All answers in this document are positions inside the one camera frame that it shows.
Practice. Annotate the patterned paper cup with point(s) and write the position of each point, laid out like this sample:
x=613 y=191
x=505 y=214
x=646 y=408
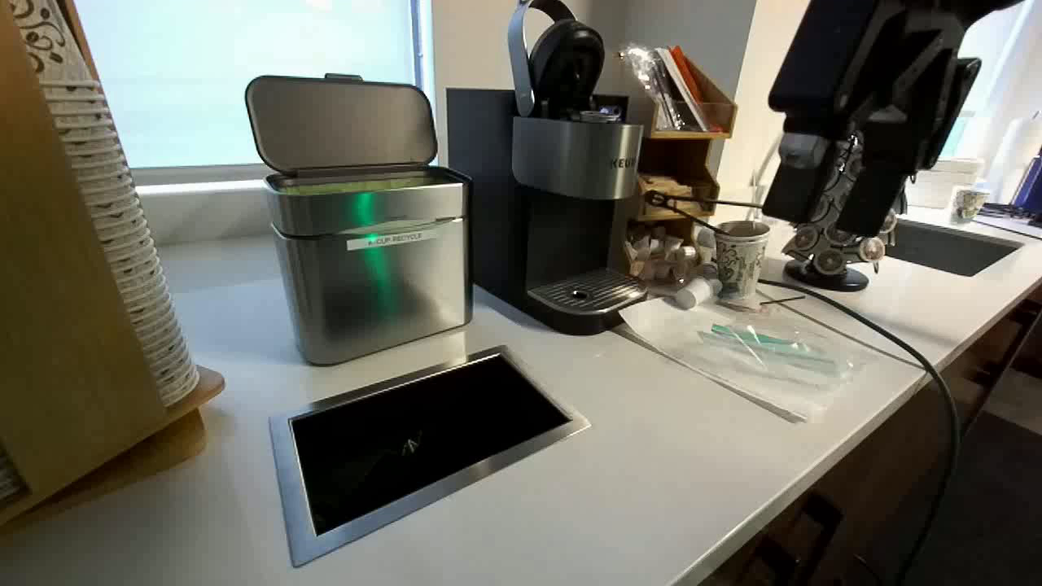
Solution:
x=741 y=249

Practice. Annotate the black silver coffee maker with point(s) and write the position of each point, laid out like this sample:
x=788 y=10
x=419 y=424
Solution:
x=542 y=207

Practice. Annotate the coffee maker lid with handle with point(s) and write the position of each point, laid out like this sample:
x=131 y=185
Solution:
x=558 y=73

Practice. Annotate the stainless steel trash bin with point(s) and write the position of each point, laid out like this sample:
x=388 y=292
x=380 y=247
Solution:
x=369 y=229

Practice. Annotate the countertop trash chute frame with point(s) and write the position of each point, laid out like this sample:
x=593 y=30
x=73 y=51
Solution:
x=364 y=465

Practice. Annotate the coffee pod carousel rack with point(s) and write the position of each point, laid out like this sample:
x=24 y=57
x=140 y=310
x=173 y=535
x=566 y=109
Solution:
x=826 y=257

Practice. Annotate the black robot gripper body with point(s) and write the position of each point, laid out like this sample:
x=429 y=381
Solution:
x=885 y=73

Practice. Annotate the countertop sink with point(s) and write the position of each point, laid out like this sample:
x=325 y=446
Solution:
x=946 y=249

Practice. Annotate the stack of paper cups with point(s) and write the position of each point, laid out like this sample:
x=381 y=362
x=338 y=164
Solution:
x=99 y=164

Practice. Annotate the small creamer cup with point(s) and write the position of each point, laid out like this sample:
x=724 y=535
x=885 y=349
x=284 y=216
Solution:
x=695 y=295

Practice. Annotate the clear plastic bag with stirrers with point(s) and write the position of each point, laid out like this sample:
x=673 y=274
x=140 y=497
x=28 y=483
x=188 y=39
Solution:
x=768 y=356

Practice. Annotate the wooden condiment organizer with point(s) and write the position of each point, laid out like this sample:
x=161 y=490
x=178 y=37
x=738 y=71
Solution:
x=668 y=235

